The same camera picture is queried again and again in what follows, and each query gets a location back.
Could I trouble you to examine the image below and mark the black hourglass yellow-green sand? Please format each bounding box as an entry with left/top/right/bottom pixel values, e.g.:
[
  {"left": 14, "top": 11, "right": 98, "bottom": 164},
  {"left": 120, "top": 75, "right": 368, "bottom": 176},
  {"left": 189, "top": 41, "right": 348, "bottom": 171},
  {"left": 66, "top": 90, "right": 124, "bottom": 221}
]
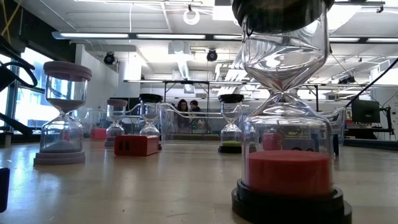
[{"left": 217, "top": 93, "right": 245, "bottom": 154}]

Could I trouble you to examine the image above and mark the small purple hourglass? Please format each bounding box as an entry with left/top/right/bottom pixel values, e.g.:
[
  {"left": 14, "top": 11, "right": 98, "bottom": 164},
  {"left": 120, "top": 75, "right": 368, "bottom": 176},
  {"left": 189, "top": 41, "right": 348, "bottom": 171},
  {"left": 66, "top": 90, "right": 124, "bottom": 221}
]
[{"left": 104, "top": 98, "right": 129, "bottom": 147}]

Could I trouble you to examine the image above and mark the person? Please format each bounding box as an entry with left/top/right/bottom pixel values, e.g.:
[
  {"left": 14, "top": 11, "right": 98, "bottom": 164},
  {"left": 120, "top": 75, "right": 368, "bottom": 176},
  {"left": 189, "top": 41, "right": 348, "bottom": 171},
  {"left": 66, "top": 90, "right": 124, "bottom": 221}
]
[
  {"left": 175, "top": 98, "right": 190, "bottom": 131},
  {"left": 188, "top": 99, "right": 206, "bottom": 130}
]

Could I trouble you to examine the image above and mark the clear plastic bin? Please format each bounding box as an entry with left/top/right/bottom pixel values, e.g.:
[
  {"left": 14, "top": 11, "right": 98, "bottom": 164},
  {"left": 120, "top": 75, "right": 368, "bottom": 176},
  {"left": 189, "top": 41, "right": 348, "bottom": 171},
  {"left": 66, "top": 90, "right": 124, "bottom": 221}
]
[
  {"left": 74, "top": 104, "right": 162, "bottom": 141},
  {"left": 248, "top": 106, "right": 346, "bottom": 147},
  {"left": 160, "top": 102, "right": 251, "bottom": 144}
]

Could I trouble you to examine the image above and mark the black metal rack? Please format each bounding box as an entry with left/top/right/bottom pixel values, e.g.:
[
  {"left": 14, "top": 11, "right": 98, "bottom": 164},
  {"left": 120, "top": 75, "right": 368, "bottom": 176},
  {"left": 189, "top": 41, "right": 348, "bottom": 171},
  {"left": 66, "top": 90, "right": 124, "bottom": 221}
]
[{"left": 161, "top": 80, "right": 211, "bottom": 110}]

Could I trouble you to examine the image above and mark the red charger box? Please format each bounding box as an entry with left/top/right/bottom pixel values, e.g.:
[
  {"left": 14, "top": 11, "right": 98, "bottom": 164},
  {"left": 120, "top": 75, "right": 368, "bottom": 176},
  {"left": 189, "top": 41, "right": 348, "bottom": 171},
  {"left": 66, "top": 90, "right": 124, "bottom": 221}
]
[{"left": 113, "top": 134, "right": 162, "bottom": 157}]

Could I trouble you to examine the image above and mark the large black hourglass red sand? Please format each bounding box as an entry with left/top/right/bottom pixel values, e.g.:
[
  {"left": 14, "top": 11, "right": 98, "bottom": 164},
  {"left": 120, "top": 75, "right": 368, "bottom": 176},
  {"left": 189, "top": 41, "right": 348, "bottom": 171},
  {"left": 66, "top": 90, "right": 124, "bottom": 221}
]
[{"left": 231, "top": 0, "right": 353, "bottom": 224}]

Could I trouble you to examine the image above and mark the long ceiling light strip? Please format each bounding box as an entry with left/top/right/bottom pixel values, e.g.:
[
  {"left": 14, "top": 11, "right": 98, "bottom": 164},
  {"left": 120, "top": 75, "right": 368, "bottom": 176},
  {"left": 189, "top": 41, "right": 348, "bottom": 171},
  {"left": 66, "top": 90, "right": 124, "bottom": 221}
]
[{"left": 51, "top": 30, "right": 243, "bottom": 40}]

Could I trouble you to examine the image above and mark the large purple hourglass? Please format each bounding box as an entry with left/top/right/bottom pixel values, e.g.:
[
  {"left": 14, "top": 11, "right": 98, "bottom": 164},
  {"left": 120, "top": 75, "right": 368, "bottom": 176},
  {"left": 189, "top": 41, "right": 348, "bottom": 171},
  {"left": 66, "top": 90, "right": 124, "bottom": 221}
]
[{"left": 33, "top": 60, "right": 93, "bottom": 166}]

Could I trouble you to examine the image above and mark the blue stick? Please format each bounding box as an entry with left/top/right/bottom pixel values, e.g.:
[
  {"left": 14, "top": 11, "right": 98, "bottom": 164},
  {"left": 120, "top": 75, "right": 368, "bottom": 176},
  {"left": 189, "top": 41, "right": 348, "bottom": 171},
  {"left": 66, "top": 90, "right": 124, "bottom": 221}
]
[{"left": 332, "top": 133, "right": 340, "bottom": 156}]

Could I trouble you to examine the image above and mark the black computer monitor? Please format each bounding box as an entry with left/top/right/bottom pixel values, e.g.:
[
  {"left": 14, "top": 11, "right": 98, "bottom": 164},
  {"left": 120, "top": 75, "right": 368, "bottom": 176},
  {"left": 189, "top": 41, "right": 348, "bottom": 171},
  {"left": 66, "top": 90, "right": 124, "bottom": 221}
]
[{"left": 351, "top": 98, "right": 381, "bottom": 124}]

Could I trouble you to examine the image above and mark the white ventilation duct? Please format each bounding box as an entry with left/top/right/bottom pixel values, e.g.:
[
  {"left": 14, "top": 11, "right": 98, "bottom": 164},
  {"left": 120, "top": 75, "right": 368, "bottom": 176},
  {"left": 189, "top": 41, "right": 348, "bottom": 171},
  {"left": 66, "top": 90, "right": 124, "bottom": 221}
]
[{"left": 167, "top": 40, "right": 195, "bottom": 80}]

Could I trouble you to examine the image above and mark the white hanging ring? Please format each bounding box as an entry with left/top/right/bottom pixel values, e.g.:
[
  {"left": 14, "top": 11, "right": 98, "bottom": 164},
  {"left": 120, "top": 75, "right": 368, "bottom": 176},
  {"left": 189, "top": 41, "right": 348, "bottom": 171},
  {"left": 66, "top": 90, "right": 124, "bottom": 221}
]
[{"left": 182, "top": 7, "right": 201, "bottom": 26}]

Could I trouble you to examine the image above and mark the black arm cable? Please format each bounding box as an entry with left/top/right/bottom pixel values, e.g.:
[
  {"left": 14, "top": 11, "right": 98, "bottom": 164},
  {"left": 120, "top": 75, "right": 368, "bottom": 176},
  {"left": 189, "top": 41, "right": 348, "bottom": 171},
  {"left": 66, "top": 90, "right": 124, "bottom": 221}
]
[{"left": 344, "top": 57, "right": 398, "bottom": 109}]

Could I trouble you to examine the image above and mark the yellow hanging cable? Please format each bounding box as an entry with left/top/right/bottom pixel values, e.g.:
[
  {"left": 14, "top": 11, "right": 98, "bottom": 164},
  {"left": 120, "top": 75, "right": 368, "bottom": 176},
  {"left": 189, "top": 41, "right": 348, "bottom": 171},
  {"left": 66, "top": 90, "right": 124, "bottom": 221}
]
[{"left": 0, "top": 0, "right": 23, "bottom": 44}]

